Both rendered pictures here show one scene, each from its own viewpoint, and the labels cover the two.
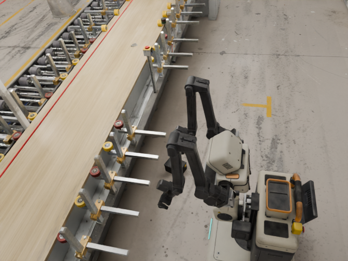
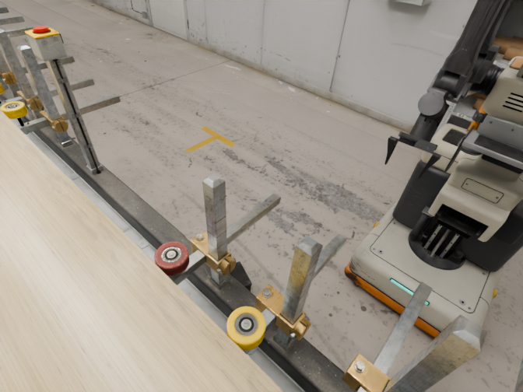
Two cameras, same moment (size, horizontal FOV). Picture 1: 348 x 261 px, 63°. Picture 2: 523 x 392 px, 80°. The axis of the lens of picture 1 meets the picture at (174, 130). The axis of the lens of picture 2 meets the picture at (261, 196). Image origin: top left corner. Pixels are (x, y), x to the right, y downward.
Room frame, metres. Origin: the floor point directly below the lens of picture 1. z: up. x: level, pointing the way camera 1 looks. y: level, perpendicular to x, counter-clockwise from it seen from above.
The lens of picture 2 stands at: (1.45, 0.81, 1.54)
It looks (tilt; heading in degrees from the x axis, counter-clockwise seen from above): 43 degrees down; 289
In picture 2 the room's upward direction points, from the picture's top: 5 degrees clockwise
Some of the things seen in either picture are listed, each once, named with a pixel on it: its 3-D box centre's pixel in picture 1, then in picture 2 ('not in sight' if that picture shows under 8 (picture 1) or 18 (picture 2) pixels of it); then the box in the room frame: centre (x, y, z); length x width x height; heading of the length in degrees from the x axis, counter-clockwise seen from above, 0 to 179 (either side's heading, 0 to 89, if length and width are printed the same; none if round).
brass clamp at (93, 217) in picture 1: (97, 210); not in sight; (1.03, 0.61, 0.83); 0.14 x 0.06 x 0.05; 161
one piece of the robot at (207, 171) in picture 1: (215, 180); (504, 160); (1.02, -0.22, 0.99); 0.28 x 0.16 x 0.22; 161
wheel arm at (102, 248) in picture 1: (96, 247); not in sight; (0.78, 0.61, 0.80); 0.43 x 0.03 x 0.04; 71
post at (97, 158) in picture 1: (106, 176); (404, 386); (1.24, 0.54, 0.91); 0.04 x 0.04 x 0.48; 71
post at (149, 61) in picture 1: (151, 73); (76, 120); (2.41, 0.13, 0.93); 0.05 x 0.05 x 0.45; 71
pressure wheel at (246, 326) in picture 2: (109, 149); (245, 334); (1.55, 0.55, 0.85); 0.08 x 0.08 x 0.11
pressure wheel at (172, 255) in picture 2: (119, 127); (173, 266); (1.79, 0.47, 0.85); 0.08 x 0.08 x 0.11
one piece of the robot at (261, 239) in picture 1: (267, 218); (472, 195); (0.89, -0.58, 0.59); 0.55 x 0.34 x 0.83; 161
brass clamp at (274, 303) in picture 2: (122, 155); (282, 313); (1.50, 0.45, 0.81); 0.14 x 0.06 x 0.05; 161
